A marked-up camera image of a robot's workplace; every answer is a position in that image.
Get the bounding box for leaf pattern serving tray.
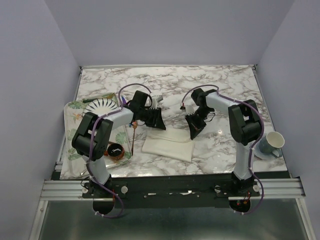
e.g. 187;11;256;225
60;95;132;180

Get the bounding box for rose gold fork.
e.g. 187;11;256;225
131;121;138;156

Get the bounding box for white saucer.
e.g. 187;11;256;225
254;148;283;160

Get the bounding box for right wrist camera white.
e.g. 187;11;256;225
180;103;195;115

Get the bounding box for aluminium frame rail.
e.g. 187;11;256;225
40;178;306;201

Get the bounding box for blue grey mug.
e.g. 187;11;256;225
257;131;285;158

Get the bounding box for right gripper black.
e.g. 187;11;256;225
185;107;212;140

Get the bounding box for black and copper small bowl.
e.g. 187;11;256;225
106;143;125;161

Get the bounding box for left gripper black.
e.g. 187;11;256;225
139;106;167;130

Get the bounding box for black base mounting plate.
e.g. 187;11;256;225
81;173;260;209

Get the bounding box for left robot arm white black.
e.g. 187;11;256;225
71;90;166;198

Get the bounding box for green chopsticks on tray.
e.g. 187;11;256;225
81;92;115;103

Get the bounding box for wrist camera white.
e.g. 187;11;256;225
151;95;163;108
180;103;195;115

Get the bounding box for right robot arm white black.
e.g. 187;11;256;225
185;88;265;196

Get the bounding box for white cloth napkin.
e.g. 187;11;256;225
141;128;195;162

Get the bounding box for purple cable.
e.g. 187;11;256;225
85;83;154;219
181;84;266;216

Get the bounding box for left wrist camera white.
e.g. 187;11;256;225
151;95;163;108

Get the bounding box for white plate blue stripes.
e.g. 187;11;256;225
82;98;119;116

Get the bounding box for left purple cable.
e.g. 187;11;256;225
85;83;154;219

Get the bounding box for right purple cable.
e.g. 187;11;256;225
181;84;266;216

